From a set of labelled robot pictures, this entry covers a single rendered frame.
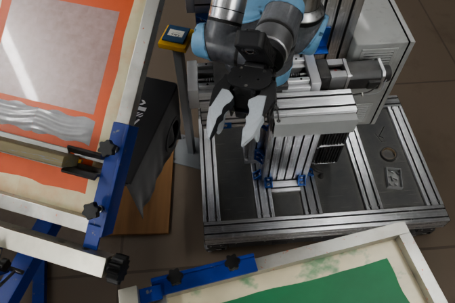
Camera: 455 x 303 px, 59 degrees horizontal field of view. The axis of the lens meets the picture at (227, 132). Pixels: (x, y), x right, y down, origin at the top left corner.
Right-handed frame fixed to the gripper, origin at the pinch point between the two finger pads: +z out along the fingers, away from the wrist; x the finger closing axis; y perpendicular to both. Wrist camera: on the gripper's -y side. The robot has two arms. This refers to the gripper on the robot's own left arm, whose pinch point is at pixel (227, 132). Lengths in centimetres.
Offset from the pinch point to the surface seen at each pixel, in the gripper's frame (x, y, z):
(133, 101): 40, 29, -24
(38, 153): 57, 31, -3
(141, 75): 39, 26, -31
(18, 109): 74, 32, -16
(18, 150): 62, 30, -3
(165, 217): 75, 157, -44
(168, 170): 86, 155, -73
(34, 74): 72, 27, -25
